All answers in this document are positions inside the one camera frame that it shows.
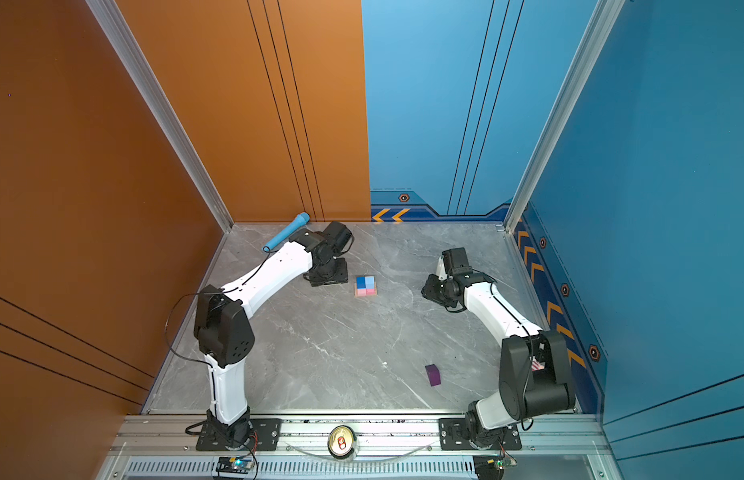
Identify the round emergency button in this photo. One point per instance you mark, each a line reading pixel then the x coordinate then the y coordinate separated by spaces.
pixel 342 443

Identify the blue toy microphone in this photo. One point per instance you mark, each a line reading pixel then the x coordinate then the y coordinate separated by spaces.
pixel 301 220

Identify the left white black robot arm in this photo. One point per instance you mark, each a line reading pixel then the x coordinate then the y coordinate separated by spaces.
pixel 223 327

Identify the aluminium front rail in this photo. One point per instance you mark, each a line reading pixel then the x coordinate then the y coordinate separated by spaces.
pixel 391 445

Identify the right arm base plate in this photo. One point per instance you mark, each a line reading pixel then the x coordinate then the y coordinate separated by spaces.
pixel 462 433

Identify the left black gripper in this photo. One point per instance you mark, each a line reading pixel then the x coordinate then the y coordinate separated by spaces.
pixel 343 277

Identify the left green circuit board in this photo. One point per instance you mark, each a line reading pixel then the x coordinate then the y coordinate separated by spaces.
pixel 235 466

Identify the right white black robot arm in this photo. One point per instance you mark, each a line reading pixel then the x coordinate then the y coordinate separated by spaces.
pixel 535 376

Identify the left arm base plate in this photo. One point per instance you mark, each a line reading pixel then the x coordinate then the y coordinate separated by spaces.
pixel 267 433

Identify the purple block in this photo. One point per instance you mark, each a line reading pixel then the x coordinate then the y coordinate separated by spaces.
pixel 433 375

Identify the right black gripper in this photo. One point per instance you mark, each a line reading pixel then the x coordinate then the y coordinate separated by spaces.
pixel 429 291

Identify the right circuit board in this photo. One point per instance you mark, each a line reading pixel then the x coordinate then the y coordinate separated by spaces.
pixel 503 463

